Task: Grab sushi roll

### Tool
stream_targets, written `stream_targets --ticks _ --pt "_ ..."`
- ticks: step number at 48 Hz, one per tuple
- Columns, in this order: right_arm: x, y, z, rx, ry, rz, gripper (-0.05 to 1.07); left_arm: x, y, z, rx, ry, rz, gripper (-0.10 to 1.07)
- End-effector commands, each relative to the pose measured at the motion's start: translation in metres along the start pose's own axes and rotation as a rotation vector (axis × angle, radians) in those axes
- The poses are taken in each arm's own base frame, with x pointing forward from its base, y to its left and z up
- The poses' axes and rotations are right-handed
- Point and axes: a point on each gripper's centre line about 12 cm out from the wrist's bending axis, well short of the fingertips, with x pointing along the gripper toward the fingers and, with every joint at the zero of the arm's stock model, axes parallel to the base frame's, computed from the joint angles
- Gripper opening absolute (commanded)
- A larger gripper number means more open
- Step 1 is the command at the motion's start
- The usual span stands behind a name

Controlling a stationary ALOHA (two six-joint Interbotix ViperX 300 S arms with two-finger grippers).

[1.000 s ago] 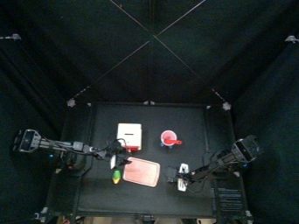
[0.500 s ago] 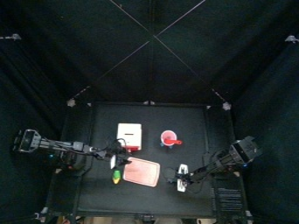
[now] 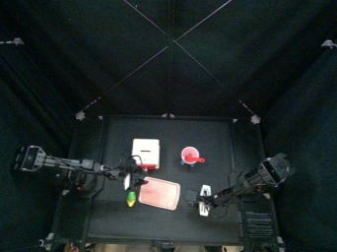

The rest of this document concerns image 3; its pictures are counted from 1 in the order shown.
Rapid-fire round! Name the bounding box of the green toy corn cob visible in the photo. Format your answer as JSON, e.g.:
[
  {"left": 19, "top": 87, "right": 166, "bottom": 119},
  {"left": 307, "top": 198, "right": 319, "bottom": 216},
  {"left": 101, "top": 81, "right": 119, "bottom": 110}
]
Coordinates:
[{"left": 125, "top": 191, "right": 138, "bottom": 208}]

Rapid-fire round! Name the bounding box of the pink plastic tray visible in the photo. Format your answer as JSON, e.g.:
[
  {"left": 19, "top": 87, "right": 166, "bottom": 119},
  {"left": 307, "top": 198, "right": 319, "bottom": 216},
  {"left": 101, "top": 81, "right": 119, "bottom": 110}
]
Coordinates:
[{"left": 138, "top": 176, "right": 182, "bottom": 212}]

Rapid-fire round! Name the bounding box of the white and red toy box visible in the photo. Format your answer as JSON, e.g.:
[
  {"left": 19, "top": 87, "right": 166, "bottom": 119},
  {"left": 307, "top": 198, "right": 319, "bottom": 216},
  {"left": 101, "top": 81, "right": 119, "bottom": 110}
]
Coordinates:
[{"left": 130, "top": 138, "right": 162, "bottom": 171}]

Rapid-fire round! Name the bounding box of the red measuring cup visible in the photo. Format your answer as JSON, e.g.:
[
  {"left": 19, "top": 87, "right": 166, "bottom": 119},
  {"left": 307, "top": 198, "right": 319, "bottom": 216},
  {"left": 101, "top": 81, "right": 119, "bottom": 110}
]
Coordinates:
[{"left": 179, "top": 146, "right": 207, "bottom": 166}]

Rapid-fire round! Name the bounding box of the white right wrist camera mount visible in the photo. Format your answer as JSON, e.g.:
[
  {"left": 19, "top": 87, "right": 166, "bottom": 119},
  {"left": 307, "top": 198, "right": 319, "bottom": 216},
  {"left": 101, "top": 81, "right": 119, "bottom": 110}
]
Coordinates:
[{"left": 198, "top": 184, "right": 212, "bottom": 218}]

